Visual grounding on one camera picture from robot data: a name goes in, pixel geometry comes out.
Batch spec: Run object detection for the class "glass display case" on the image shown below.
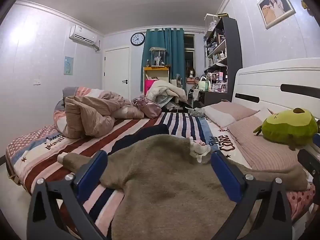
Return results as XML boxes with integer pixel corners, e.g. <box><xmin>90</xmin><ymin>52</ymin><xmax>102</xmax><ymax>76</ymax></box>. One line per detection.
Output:
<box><xmin>149</xmin><ymin>47</ymin><xmax>167</xmax><ymax>68</ymax></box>

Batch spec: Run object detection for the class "small blue wall poster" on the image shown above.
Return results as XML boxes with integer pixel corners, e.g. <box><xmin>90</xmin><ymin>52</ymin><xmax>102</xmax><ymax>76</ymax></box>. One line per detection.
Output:
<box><xmin>64</xmin><ymin>56</ymin><xmax>74</xmax><ymax>76</ymax></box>

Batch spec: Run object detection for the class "pink satin bag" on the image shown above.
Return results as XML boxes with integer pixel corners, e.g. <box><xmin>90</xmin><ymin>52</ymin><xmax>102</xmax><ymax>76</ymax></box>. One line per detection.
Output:
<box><xmin>132</xmin><ymin>95</ymin><xmax>162</xmax><ymax>119</ymax></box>

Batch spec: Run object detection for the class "teal curtain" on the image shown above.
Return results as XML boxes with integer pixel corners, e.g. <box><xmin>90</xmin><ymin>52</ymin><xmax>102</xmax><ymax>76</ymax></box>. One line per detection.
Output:
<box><xmin>141</xmin><ymin>27</ymin><xmax>186</xmax><ymax>98</ymax></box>

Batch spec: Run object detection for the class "green avocado plush toy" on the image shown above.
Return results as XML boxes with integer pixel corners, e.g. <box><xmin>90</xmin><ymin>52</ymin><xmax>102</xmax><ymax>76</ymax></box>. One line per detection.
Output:
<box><xmin>253</xmin><ymin>107</ymin><xmax>319</xmax><ymax>151</ymax></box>

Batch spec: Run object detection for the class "window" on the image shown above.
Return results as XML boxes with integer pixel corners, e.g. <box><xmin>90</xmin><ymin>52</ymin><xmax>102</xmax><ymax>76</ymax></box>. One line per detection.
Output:
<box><xmin>184</xmin><ymin>34</ymin><xmax>195</xmax><ymax>80</ymax></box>

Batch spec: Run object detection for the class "small pink pillow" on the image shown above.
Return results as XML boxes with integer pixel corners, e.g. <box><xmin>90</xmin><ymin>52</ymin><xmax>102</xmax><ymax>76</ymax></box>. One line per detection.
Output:
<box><xmin>201</xmin><ymin>102</ymin><xmax>259</xmax><ymax>129</ymax></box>

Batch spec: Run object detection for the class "dark bookshelf desk unit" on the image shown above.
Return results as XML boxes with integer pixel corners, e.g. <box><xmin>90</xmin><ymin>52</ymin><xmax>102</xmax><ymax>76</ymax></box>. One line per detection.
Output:
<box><xmin>192</xmin><ymin>14</ymin><xmax>242</xmax><ymax>105</ymax></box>

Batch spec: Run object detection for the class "white bed headboard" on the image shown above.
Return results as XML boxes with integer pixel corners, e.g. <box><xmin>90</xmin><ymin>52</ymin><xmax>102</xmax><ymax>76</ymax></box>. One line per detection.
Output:
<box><xmin>231</xmin><ymin>58</ymin><xmax>320</xmax><ymax>155</ymax></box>

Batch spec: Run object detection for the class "round wall clock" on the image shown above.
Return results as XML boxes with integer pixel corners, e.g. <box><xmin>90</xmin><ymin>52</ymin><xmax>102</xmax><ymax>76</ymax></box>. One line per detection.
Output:
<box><xmin>130</xmin><ymin>32</ymin><xmax>146</xmax><ymax>46</ymax></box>

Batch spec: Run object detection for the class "beige pink quilt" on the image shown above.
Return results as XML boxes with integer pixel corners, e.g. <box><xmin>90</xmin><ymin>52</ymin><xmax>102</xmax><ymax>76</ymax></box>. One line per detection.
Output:
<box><xmin>54</xmin><ymin>87</ymin><xmax>145</xmax><ymax>139</ymax></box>

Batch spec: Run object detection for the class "large pink pillow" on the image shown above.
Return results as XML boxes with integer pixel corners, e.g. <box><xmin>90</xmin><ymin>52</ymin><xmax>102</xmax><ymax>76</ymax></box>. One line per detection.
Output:
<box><xmin>226</xmin><ymin>116</ymin><xmax>309</xmax><ymax>172</ymax></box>

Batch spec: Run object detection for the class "striped printed blanket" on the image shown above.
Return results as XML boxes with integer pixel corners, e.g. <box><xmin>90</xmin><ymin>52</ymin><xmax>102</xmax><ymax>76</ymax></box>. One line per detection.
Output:
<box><xmin>5</xmin><ymin>111</ymin><xmax>317</xmax><ymax>240</ymax></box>

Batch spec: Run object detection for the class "yellow shelf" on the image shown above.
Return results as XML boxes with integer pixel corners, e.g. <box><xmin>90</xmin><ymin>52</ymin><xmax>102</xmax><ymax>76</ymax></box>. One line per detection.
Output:
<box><xmin>143</xmin><ymin>66</ymin><xmax>171</xmax><ymax>97</ymax></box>

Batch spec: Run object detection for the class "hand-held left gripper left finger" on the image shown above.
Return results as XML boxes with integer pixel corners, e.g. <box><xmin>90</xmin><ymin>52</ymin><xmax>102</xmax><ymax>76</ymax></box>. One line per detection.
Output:
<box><xmin>26</xmin><ymin>150</ymin><xmax>108</xmax><ymax>240</ymax></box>

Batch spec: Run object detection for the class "brown knit sweater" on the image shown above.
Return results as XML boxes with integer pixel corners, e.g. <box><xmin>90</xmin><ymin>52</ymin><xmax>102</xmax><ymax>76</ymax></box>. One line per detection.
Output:
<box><xmin>57</xmin><ymin>134</ymin><xmax>308</xmax><ymax>240</ymax></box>

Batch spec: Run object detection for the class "transparent plastic bag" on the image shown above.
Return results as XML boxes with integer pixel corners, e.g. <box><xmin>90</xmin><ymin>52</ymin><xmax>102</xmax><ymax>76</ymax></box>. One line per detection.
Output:
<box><xmin>186</xmin><ymin>107</ymin><xmax>208</xmax><ymax>117</ymax></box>

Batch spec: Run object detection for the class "cream clothes pile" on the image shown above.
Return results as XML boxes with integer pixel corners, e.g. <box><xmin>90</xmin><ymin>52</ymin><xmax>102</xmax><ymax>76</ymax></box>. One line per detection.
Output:
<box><xmin>146</xmin><ymin>79</ymin><xmax>187</xmax><ymax>108</ymax></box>

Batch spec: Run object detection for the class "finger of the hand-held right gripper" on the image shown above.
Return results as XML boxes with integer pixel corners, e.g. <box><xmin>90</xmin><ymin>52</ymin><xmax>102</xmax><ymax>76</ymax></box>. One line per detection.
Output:
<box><xmin>297</xmin><ymin>133</ymin><xmax>320</xmax><ymax>180</ymax></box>

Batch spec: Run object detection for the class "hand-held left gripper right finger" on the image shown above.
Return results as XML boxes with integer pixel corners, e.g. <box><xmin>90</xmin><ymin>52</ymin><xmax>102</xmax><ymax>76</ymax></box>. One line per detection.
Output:
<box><xmin>211</xmin><ymin>151</ymin><xmax>293</xmax><ymax>240</ymax></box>

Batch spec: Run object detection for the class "navy garment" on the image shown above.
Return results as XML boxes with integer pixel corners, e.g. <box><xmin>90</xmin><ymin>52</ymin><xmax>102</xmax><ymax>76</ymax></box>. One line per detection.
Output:
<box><xmin>107</xmin><ymin>124</ymin><xmax>170</xmax><ymax>155</ymax></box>

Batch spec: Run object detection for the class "white door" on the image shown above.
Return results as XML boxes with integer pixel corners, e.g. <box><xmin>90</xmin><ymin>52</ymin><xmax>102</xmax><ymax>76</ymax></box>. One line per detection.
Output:
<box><xmin>103</xmin><ymin>47</ymin><xmax>130</xmax><ymax>99</ymax></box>

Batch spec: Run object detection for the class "framed wall photo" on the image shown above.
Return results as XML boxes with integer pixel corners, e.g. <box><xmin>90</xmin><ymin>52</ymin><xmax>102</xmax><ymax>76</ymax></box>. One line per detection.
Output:
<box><xmin>257</xmin><ymin>0</ymin><xmax>296</xmax><ymax>30</ymax></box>

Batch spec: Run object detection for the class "white air conditioner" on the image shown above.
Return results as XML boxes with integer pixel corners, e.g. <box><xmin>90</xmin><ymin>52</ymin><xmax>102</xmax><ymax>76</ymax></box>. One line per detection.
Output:
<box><xmin>69</xmin><ymin>25</ymin><xmax>99</xmax><ymax>49</ymax></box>

